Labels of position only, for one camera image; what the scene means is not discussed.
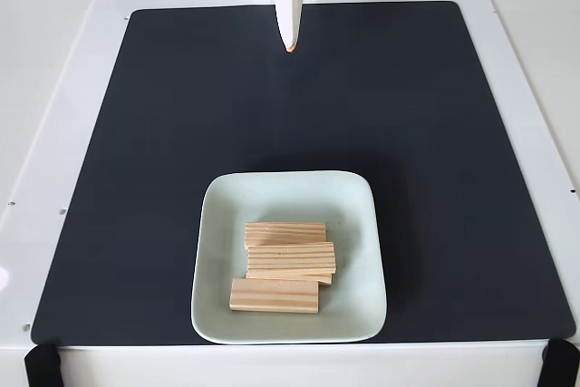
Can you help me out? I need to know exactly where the black table mat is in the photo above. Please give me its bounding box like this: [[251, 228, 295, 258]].
[[30, 0, 576, 346]]

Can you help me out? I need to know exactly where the pale green square plate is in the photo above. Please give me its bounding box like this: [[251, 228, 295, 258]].
[[189, 170, 389, 345]]

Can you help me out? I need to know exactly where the grooved wooden block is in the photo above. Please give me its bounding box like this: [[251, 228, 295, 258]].
[[244, 221, 328, 251], [245, 268, 334, 287], [246, 242, 338, 273], [228, 277, 322, 314]]

